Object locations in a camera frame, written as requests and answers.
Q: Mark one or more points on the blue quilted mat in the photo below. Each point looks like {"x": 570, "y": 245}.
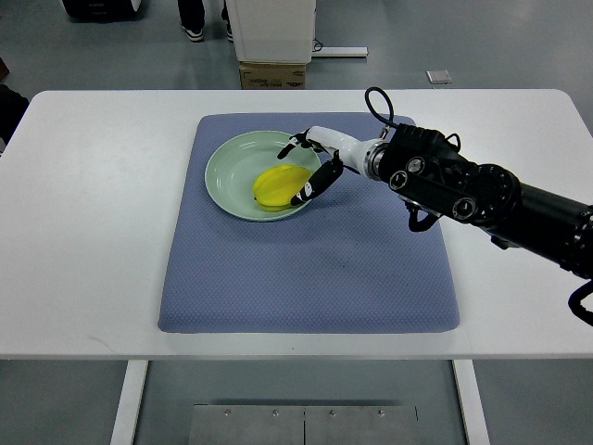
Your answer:
{"x": 346, "y": 263}

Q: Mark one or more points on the brown cardboard box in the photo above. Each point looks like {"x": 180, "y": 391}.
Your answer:
{"x": 272, "y": 76}

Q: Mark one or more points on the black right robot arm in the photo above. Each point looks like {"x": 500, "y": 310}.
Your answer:
{"x": 425, "y": 168}

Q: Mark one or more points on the white table leg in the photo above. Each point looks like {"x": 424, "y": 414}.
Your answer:
{"x": 129, "y": 406}
{"x": 473, "y": 417}

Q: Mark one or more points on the yellow starfruit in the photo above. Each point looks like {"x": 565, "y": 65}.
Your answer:
{"x": 274, "y": 188}

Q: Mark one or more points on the right white table leg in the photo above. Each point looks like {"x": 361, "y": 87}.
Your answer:
{"x": 473, "y": 417}

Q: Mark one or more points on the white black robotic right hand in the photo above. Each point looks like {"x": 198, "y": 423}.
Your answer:
{"x": 346, "y": 152}

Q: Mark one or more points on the black wheeled object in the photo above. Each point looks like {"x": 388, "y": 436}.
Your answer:
{"x": 102, "y": 10}

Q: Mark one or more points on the metal base plate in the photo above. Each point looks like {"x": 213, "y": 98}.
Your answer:
{"x": 304, "y": 424}

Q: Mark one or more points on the small grey floor plate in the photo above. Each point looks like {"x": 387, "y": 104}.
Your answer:
{"x": 438, "y": 77}

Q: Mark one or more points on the left white table leg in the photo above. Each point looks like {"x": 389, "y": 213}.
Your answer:
{"x": 129, "y": 406}

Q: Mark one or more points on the white floor rail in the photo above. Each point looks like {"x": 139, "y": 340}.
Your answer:
{"x": 340, "y": 51}

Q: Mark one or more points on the dark object at left edge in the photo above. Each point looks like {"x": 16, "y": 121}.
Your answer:
{"x": 13, "y": 107}

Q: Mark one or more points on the light green plate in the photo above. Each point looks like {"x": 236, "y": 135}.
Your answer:
{"x": 235, "y": 166}

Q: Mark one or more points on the person's legs and shoes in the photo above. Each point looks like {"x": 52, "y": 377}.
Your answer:
{"x": 192, "y": 19}

